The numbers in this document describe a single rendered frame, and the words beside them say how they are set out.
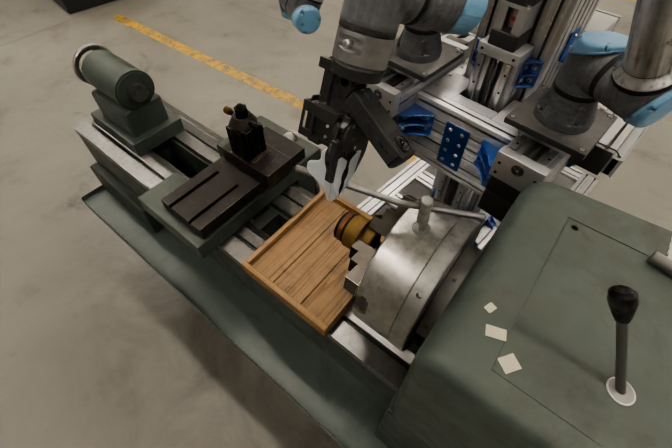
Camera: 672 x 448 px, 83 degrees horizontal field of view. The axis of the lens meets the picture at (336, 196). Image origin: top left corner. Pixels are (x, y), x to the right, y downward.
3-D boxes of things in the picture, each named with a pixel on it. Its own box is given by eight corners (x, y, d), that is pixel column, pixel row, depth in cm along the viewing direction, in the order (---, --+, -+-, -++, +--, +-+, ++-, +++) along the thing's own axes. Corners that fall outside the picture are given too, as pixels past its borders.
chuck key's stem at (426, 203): (425, 232, 74) (434, 196, 65) (424, 242, 73) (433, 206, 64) (414, 230, 75) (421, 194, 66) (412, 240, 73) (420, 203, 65)
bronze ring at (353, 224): (386, 218, 87) (354, 200, 91) (363, 245, 82) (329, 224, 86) (384, 241, 94) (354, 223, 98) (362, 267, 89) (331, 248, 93)
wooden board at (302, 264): (402, 243, 114) (403, 235, 111) (325, 337, 95) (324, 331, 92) (325, 195, 126) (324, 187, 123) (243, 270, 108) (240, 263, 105)
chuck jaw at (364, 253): (401, 264, 81) (370, 299, 73) (395, 278, 84) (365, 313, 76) (359, 237, 85) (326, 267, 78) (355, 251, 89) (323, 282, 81)
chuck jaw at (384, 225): (415, 249, 86) (440, 204, 83) (408, 253, 82) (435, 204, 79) (375, 225, 91) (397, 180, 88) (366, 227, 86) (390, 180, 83)
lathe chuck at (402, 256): (450, 261, 102) (481, 187, 77) (383, 358, 87) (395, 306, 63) (420, 243, 106) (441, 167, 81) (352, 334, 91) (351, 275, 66)
